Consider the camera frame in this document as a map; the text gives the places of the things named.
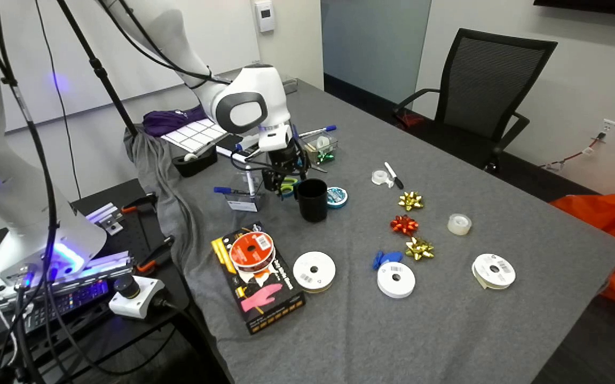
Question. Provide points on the grey table cloth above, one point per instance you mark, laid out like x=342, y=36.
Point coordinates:
x=449, y=330

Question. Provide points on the gold gift bow lower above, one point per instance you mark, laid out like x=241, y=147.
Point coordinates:
x=419, y=249

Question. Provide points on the black office chair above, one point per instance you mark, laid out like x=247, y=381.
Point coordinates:
x=483, y=81

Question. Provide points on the blue pen far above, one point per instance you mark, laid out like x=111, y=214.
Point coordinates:
x=318, y=132

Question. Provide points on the blue pen near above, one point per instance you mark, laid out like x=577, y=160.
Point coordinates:
x=231, y=193

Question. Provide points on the blue pen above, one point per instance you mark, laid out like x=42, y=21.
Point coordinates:
x=231, y=193
x=318, y=132

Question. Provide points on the white ribbon spool left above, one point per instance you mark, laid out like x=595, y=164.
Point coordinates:
x=314, y=271

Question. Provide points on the gold gift bow upper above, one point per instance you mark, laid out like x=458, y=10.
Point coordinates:
x=409, y=202

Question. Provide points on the red gift bow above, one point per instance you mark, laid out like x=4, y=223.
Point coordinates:
x=404, y=224

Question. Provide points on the white ribbon spool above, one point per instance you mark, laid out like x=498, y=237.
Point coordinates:
x=395, y=280
x=314, y=271
x=493, y=271

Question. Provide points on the white wall thermostat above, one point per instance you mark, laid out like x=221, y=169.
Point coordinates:
x=264, y=16

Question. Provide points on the purple cloth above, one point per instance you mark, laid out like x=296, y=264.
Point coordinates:
x=162, y=123

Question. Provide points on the gold gift bow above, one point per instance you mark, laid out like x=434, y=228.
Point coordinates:
x=419, y=249
x=409, y=202

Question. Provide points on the blue gift bow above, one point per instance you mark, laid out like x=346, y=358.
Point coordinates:
x=386, y=256

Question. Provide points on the black cup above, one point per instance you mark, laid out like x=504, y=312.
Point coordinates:
x=312, y=200

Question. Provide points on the clear tape roll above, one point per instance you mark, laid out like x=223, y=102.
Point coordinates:
x=460, y=224

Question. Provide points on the orange handled pliers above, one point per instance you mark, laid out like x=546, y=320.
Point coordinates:
x=153, y=260

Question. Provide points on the black product box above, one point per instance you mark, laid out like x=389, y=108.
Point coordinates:
x=264, y=296

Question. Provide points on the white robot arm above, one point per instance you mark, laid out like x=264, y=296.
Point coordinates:
x=40, y=224

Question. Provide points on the round mints tin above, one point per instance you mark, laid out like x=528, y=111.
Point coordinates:
x=336, y=197

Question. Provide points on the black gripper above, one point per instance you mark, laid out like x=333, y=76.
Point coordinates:
x=280, y=169

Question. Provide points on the black marker pen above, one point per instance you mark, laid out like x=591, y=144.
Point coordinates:
x=393, y=176

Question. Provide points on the white ribbon spool middle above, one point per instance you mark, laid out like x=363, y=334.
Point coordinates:
x=395, y=280

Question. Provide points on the white ribbon spool right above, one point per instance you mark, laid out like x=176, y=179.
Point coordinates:
x=493, y=271

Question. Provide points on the orange ribbon spool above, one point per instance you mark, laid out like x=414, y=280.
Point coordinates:
x=252, y=250

